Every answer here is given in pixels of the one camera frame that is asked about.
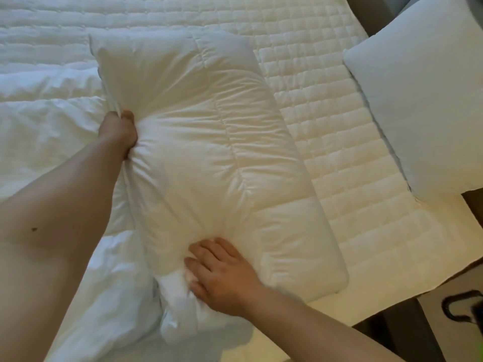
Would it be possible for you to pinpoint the person's right hand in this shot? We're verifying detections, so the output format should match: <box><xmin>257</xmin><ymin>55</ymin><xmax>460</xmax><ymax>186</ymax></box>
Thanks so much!
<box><xmin>184</xmin><ymin>238</ymin><xmax>267</xmax><ymax>319</ymax></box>

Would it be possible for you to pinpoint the person's left hand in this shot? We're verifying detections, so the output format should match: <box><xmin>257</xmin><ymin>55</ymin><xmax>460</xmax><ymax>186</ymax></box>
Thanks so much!
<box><xmin>98</xmin><ymin>110</ymin><xmax>139</xmax><ymax>160</ymax></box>

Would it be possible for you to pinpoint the long white stitched pillow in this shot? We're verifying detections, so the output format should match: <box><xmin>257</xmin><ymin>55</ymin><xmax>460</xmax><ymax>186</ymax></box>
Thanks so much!
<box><xmin>89</xmin><ymin>31</ymin><xmax>349</xmax><ymax>345</ymax></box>

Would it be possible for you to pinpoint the person's right forearm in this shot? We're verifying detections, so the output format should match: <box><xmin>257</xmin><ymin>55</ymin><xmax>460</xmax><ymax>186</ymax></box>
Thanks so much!
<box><xmin>241</xmin><ymin>286</ymin><xmax>406</xmax><ymax>362</ymax></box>

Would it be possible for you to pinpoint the person's left forearm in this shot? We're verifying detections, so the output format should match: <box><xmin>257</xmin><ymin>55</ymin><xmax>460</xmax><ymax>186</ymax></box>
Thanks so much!
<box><xmin>0</xmin><ymin>136</ymin><xmax>131</xmax><ymax>362</ymax></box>

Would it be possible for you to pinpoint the white crumpled duvet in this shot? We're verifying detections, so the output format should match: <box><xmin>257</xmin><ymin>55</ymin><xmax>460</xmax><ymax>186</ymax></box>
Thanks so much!
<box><xmin>0</xmin><ymin>60</ymin><xmax>167</xmax><ymax>362</ymax></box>

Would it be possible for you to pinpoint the white quilted mattress pad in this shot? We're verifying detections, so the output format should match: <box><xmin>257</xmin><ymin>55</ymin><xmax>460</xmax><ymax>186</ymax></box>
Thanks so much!
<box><xmin>0</xmin><ymin>0</ymin><xmax>483</xmax><ymax>362</ymax></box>

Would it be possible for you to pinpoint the white square pillow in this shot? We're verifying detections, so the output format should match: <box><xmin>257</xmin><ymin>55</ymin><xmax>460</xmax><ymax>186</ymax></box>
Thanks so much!
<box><xmin>343</xmin><ymin>0</ymin><xmax>483</xmax><ymax>203</ymax></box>

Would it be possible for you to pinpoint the dark bed frame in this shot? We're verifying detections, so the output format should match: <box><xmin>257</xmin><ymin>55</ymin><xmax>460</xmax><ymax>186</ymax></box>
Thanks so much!
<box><xmin>351</xmin><ymin>298</ymin><xmax>448</xmax><ymax>362</ymax></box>

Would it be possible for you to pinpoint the black bag handle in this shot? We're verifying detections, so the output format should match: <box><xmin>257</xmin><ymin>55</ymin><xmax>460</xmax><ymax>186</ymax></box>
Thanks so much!
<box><xmin>441</xmin><ymin>290</ymin><xmax>483</xmax><ymax>323</ymax></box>

